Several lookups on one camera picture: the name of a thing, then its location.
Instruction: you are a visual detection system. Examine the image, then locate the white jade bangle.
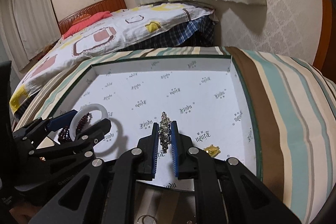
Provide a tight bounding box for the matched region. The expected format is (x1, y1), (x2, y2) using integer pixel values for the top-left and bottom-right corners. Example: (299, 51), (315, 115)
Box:
(69, 103), (109, 141)

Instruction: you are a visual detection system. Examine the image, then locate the dark red bead bracelet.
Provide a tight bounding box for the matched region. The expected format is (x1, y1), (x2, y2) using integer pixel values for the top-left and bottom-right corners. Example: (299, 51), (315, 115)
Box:
(57, 112), (93, 143)

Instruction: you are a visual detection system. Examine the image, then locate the silver crystal brooch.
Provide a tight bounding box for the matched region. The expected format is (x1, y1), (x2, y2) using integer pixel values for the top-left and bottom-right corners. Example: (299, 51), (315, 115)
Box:
(159, 111), (171, 153)

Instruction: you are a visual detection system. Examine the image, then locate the gold figurine red tassel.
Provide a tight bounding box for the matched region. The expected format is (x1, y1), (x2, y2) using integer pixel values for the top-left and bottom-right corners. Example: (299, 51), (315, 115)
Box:
(203, 144), (221, 157)

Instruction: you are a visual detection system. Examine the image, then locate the left hand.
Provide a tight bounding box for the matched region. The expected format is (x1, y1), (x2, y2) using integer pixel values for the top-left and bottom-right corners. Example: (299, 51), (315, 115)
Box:
(10, 203), (36, 224)

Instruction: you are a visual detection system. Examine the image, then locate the green shallow tray box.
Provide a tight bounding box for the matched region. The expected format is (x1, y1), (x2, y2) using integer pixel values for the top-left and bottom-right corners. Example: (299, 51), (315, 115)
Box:
(38, 55), (262, 177)

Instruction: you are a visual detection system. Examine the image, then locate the left white curtain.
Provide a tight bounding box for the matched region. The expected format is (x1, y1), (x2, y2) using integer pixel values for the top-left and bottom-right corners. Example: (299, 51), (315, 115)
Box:
(1, 0), (61, 72)

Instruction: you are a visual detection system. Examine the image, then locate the red pillow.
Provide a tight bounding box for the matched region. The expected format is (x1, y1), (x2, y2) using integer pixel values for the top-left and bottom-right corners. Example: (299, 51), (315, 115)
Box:
(62, 11), (112, 39)

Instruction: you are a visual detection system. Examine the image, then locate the bed with patterned sheet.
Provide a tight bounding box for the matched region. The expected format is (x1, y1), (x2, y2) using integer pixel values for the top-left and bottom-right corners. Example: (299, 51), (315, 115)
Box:
(9, 2), (217, 114)

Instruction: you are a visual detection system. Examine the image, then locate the wooden headboard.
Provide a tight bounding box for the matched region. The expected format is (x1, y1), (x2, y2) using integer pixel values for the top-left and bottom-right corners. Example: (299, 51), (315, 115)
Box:
(58, 0), (126, 35)

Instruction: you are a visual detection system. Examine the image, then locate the brown wooden door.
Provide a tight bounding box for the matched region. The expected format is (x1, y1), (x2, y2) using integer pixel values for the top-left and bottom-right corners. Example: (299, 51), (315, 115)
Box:
(313, 0), (336, 82)

